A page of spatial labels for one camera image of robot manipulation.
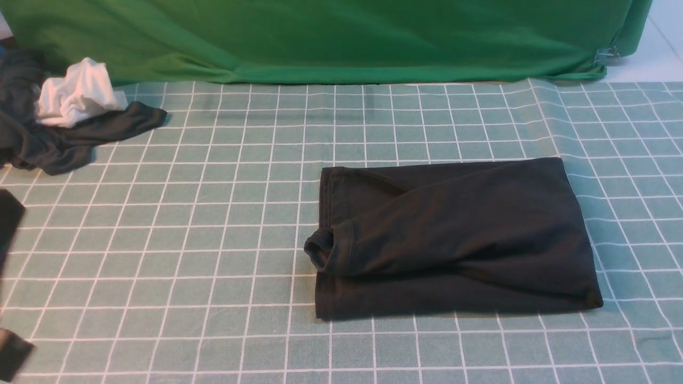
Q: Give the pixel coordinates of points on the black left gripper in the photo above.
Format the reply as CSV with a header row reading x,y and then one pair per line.
x,y
15,351

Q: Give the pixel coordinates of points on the gray long sleeve shirt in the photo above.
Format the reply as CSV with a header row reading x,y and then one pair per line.
x,y
505,237

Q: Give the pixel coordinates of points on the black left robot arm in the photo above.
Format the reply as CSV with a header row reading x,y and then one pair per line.
x,y
12,212

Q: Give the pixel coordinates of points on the green grid table mat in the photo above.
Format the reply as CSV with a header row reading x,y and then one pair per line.
x,y
176,257

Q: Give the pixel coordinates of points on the dark crumpled garment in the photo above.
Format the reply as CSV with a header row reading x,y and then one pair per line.
x,y
28,144

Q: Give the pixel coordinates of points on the white crumpled cloth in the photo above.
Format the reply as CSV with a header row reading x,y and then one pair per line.
x,y
84,92

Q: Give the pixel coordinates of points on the green backdrop cloth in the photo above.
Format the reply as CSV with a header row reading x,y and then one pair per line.
x,y
330,42

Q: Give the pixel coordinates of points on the metal binder clip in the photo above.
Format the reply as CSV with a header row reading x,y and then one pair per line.
x,y
607,56

